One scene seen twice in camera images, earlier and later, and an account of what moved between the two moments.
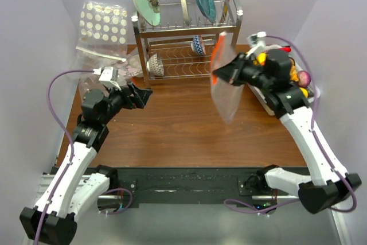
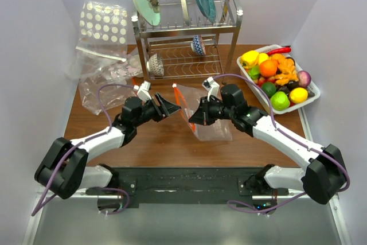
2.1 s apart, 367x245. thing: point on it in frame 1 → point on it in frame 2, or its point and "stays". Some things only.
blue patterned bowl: x=198 y=45 stays
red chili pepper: x=285 y=49 stays
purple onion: x=304 y=78 stays
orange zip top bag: x=226 y=95 → x=189 y=98
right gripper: x=231 y=73 → x=202 y=116
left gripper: x=140 y=96 → x=168 y=108
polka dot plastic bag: x=104 y=29 stays
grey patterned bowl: x=155 y=66 stays
